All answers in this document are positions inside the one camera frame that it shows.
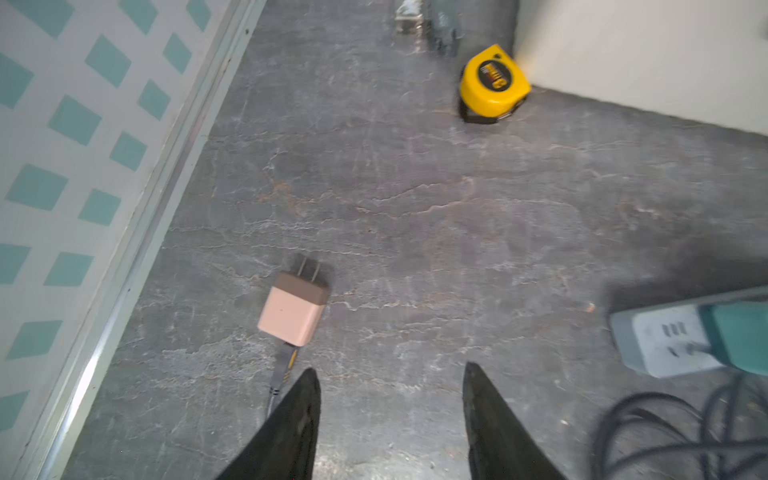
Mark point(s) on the white box brown lid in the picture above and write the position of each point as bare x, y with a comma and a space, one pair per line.
699, 60

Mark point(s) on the yellow tape measure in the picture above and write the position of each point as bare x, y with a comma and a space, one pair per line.
492, 87

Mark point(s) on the teal usb charger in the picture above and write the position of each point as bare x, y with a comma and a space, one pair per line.
737, 333

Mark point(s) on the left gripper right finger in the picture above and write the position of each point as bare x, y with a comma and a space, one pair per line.
499, 445

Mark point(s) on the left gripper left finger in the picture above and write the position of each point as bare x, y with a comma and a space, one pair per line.
285, 445

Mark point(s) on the grey power strip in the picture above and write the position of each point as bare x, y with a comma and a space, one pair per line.
669, 340

